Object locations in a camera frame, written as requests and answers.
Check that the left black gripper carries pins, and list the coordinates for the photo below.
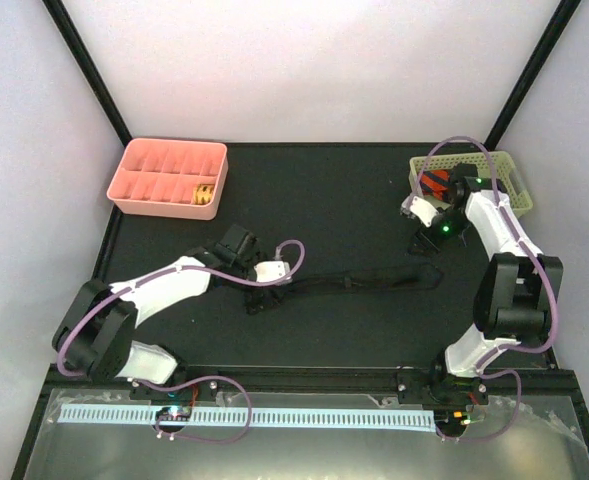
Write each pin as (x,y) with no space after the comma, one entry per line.
(252,307)

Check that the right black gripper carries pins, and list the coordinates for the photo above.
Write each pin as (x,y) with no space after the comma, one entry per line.
(438,244)

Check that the black necktie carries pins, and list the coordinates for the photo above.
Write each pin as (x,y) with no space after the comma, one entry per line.
(419,276)

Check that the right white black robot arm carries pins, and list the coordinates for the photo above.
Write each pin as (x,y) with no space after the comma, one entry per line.
(515,301)

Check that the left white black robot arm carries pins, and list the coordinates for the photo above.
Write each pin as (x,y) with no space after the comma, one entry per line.
(95,338)

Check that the orange navy striped tie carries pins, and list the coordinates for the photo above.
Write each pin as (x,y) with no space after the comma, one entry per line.
(436,183)

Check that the green perforated plastic basket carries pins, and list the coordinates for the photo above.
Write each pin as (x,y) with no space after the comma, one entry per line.
(508,177)

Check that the yellow black rolled tie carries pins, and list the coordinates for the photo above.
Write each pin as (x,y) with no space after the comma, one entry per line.
(203,194)

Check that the pink compartment organizer box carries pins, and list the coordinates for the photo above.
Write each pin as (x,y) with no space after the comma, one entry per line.
(156,177)

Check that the clear acrylic sheet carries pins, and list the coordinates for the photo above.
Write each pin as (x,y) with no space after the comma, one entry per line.
(535,438)

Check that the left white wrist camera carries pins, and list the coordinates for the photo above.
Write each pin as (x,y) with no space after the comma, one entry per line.
(273,272)

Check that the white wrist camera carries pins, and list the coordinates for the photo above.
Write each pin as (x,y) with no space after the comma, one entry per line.
(416,207)
(273,272)

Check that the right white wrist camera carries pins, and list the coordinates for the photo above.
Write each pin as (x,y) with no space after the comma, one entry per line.
(416,207)

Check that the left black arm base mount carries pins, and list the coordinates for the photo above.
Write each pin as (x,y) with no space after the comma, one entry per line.
(182,386)

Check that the light blue slotted cable duct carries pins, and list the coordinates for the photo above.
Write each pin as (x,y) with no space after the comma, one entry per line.
(297,418)

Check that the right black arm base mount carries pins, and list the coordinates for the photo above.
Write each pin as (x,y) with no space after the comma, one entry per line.
(419,387)

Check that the right black frame post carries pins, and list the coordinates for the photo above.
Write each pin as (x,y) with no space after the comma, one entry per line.
(553,31)

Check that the black frame post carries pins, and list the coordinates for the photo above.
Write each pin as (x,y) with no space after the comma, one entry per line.
(553,31)
(85,62)

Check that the left black frame post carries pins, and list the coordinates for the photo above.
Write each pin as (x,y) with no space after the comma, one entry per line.
(85,62)

